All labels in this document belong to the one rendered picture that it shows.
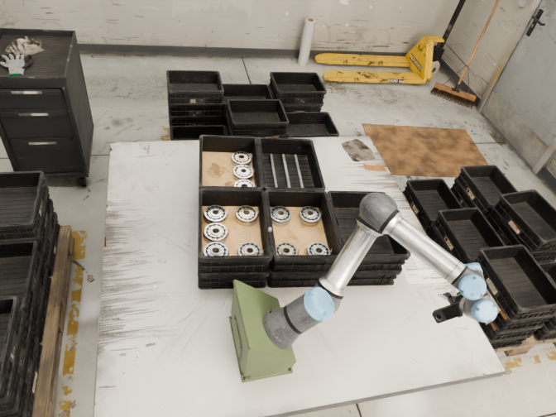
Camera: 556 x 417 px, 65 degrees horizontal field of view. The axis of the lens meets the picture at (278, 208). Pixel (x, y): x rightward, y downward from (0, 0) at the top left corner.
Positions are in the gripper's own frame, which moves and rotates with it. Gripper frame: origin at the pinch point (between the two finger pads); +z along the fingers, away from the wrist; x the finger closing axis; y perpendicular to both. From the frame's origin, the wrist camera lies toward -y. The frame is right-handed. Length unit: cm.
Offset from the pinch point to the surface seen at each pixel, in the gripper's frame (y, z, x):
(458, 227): 56, 107, 12
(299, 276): -47, 6, 37
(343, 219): -16, 28, 50
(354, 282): -27.1, 18.4, 22.5
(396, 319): -19.3, 13.5, 0.4
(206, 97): -49, 122, 179
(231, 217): -62, 15, 75
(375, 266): -16.4, 9.6, 25.4
